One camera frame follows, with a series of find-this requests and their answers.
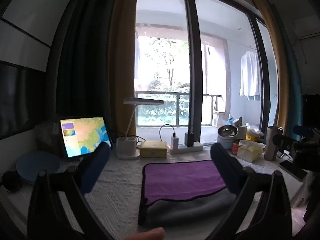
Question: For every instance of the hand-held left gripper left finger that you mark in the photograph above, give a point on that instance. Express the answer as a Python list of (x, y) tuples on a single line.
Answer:
[(96, 167)]

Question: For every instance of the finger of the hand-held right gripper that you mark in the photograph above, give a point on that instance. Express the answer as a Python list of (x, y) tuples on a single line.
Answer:
[(282, 141)]

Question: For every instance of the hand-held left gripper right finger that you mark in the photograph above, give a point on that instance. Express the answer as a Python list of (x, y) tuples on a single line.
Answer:
[(225, 170)]

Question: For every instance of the purple towel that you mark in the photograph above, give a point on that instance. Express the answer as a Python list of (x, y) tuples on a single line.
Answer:
[(182, 180)]

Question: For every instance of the grey towel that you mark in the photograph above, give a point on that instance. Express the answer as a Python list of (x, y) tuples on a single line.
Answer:
[(185, 211)]

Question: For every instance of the metal tumbler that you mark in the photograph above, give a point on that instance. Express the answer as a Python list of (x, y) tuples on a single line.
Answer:
[(273, 143)]

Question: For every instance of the black phone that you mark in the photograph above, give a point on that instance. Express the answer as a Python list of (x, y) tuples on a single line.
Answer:
[(293, 169)]

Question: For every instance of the red can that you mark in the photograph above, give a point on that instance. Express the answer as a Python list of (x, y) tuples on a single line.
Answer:
[(235, 148)]

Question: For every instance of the white pot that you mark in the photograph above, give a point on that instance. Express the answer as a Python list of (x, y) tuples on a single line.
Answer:
[(226, 141)]

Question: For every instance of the pale yellow tissue pack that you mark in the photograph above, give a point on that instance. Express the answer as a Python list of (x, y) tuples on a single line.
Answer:
[(250, 151)]

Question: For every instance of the white quilted table cloth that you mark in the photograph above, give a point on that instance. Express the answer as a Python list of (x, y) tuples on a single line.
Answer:
[(117, 192)]

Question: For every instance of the tablet with map screen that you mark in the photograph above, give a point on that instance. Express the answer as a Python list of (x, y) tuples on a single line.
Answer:
[(85, 136)]

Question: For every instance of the white desk lamp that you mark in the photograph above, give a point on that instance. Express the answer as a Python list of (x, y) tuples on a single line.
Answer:
[(128, 147)]

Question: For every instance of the metal bowl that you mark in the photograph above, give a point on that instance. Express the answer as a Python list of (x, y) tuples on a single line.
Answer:
[(227, 130)]

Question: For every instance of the white power strip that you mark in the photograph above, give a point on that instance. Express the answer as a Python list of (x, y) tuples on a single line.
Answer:
[(186, 148)]

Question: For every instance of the black charger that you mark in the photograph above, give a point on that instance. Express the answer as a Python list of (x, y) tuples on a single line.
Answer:
[(189, 139)]

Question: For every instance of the white charger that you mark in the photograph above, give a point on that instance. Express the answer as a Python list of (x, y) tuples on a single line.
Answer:
[(174, 140)]

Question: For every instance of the blue round plate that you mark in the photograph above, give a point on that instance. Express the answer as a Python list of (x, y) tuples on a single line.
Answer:
[(37, 166)]

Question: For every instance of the yellow tissue box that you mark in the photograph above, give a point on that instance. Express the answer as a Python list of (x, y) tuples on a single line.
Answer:
[(153, 149)]

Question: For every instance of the teal curtain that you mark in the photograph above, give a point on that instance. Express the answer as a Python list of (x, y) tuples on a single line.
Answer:
[(291, 75)]

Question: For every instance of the white hanging shirt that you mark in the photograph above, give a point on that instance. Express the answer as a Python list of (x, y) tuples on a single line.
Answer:
[(250, 75)]

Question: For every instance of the balcony railing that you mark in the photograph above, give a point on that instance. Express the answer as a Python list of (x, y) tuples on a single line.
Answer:
[(172, 105)]

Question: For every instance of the yellow curtain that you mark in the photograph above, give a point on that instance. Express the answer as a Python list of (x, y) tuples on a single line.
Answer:
[(122, 62), (272, 55)]

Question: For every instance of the black round object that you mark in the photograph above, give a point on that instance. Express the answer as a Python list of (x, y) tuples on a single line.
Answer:
[(10, 181)]

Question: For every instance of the dark green curtain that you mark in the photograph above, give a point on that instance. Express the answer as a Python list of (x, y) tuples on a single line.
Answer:
[(82, 62)]

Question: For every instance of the white air conditioner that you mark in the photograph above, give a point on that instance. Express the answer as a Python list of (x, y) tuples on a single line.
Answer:
[(307, 27)]

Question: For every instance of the black wall screen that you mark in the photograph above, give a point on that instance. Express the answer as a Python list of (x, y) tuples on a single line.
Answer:
[(20, 100)]

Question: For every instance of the black window frame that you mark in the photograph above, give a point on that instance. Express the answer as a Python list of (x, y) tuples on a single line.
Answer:
[(195, 67)]

